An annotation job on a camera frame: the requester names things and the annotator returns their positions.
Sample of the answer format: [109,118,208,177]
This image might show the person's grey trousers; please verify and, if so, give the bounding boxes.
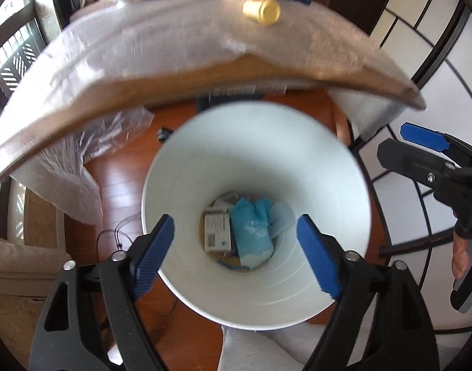
[218,322,333,371]

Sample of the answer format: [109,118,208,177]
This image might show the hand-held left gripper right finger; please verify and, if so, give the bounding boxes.
[297,214,440,371]

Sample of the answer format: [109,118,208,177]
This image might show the white black-framed paper screen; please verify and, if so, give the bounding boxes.
[369,0,472,333]

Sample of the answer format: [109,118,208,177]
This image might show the black metal window grille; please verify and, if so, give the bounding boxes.
[0,19,40,232]

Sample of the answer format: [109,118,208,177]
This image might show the person's right hand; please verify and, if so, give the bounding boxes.
[451,234,470,279]

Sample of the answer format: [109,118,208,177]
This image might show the white trash bin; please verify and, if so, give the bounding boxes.
[141,100,373,331]

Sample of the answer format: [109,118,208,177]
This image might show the yellow bottle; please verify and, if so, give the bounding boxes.
[242,0,282,26]

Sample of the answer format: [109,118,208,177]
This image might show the dark wooden cabinet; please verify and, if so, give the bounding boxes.
[301,0,389,33]

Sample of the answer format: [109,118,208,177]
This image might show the blue non-woven drawstring bag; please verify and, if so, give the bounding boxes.
[217,198,275,271]

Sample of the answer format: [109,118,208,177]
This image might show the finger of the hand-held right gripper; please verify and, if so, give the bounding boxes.
[377,138,460,191]
[400,122,472,168]

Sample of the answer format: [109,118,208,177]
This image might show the black floor cable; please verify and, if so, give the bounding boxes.
[96,229,130,254]

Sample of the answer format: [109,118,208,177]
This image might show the beige armchair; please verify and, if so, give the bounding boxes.
[0,234,72,356]

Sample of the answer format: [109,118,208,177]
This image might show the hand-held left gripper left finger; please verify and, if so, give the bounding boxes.
[29,213,175,371]

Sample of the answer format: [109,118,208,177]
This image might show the white medicine box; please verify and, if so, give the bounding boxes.
[204,211,234,254]

